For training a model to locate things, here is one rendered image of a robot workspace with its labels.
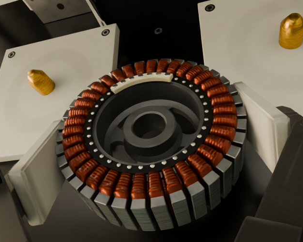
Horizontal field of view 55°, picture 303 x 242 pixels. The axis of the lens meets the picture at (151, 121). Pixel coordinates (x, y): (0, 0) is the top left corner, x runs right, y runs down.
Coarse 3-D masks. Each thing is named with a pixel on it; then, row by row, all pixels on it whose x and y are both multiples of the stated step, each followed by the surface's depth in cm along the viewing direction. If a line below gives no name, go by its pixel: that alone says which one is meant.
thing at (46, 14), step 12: (36, 0) 36; (48, 0) 36; (60, 0) 36; (72, 0) 36; (84, 0) 36; (36, 12) 37; (48, 12) 37; (60, 12) 37; (72, 12) 37; (84, 12) 37
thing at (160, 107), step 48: (96, 96) 19; (144, 96) 20; (192, 96) 18; (96, 144) 17; (144, 144) 17; (192, 144) 15; (240, 144) 15; (96, 192) 15; (144, 192) 14; (192, 192) 13
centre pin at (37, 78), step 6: (30, 72) 29; (36, 72) 29; (42, 72) 30; (30, 78) 29; (36, 78) 29; (42, 78) 29; (48, 78) 30; (30, 84) 29; (36, 84) 29; (42, 84) 29; (48, 84) 30; (54, 84) 31; (36, 90) 30; (42, 90) 30; (48, 90) 30
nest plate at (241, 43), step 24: (216, 0) 30; (240, 0) 29; (264, 0) 28; (288, 0) 27; (216, 24) 28; (240, 24) 28; (264, 24) 27; (216, 48) 27; (240, 48) 26; (264, 48) 26; (240, 72) 25; (264, 72) 24; (288, 72) 24; (264, 96) 23; (288, 96) 23
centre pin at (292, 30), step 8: (288, 16) 23; (296, 16) 23; (280, 24) 24; (288, 24) 23; (296, 24) 23; (280, 32) 24; (288, 32) 23; (296, 32) 23; (280, 40) 25; (288, 40) 24; (296, 40) 24; (288, 48) 25
